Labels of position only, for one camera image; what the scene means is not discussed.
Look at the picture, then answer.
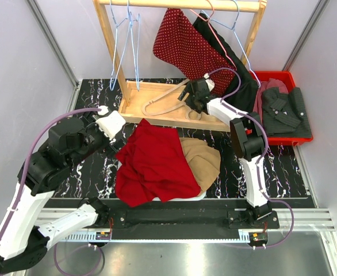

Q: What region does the red pleated skirt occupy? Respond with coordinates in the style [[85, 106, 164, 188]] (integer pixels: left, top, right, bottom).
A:
[[115, 119, 201, 207]]

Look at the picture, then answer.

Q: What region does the cream wooden hanger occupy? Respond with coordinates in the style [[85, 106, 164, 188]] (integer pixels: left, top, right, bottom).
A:
[[140, 79, 208, 121]]

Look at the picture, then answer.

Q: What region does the black skirt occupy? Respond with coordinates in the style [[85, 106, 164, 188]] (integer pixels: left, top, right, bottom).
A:
[[193, 13, 260, 114]]

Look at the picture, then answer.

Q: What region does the red polka dot skirt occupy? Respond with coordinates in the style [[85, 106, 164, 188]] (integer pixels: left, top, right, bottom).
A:
[[153, 9, 235, 96]]

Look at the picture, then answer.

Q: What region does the tan pleated skirt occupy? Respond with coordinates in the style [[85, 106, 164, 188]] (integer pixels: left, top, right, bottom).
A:
[[180, 137, 221, 196]]

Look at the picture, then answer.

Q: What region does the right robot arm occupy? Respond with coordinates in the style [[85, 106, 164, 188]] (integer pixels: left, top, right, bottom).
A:
[[178, 78, 272, 228]]

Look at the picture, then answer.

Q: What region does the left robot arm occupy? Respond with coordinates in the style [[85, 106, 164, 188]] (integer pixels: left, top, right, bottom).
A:
[[0, 106, 126, 275]]

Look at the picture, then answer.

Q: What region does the white plastic basket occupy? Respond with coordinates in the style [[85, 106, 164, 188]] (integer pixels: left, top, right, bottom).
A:
[[117, 161, 206, 202]]

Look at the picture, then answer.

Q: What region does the wooden clothes rack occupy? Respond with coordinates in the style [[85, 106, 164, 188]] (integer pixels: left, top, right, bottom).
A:
[[94, 1, 267, 132]]

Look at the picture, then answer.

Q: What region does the pink garment in bin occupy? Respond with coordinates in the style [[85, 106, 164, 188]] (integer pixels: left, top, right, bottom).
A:
[[253, 78, 288, 118]]

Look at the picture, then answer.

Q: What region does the dark grey striped shirt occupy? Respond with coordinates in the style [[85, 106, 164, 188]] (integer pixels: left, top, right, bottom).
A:
[[262, 87, 312, 139]]

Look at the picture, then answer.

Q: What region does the red plastic bin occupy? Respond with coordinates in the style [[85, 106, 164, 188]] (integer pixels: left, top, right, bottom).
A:
[[255, 71, 313, 146]]

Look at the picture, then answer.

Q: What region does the black marble mat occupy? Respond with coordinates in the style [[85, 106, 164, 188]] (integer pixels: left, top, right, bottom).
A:
[[55, 79, 314, 208]]

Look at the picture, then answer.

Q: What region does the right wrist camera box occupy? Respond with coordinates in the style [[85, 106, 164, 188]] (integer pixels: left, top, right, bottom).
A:
[[204, 73, 215, 93]]

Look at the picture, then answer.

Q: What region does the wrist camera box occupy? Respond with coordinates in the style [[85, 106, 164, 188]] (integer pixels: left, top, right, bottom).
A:
[[96, 106, 126, 140], [204, 73, 215, 93]]

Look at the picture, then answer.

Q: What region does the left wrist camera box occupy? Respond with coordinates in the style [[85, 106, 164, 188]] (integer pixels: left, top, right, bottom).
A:
[[96, 106, 126, 140]]

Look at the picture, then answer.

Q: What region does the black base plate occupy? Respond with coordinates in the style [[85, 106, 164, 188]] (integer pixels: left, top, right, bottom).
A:
[[46, 197, 281, 241]]

